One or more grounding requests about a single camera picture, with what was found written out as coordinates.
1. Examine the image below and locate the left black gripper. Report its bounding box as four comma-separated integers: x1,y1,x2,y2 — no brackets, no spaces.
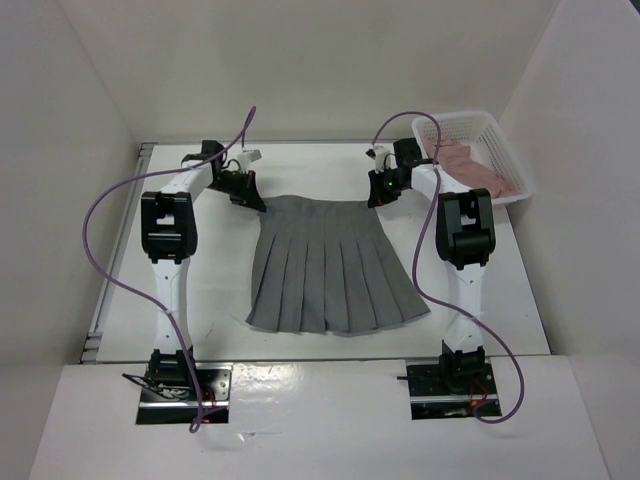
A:
207,169,266,212

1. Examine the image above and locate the grey pleated skirt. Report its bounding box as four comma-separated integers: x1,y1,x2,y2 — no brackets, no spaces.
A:
246,195,430,335

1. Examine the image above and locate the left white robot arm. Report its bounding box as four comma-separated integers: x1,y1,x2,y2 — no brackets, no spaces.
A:
141,140,266,400

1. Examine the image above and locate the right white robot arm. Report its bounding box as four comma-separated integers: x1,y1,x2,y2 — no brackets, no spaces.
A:
365,145,496,394

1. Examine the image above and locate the pink skirt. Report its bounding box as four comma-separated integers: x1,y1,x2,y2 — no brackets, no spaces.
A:
421,136,525,203

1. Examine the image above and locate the white plastic basket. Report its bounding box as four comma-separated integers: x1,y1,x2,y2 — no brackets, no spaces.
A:
411,111,533,206

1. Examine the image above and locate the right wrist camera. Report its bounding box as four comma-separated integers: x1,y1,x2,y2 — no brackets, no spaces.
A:
365,145,391,173

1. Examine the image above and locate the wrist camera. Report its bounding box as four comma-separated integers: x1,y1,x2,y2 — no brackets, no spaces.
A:
236,149,262,172
365,145,391,173

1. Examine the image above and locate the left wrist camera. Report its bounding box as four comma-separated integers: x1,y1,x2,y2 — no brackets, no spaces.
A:
236,149,262,172

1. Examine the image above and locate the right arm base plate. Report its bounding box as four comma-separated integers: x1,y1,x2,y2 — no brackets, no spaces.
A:
397,359,502,421

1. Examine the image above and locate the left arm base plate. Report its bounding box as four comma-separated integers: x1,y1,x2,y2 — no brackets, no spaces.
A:
122,363,233,425

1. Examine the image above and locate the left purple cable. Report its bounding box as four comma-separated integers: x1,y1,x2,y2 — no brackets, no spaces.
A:
82,105,258,434

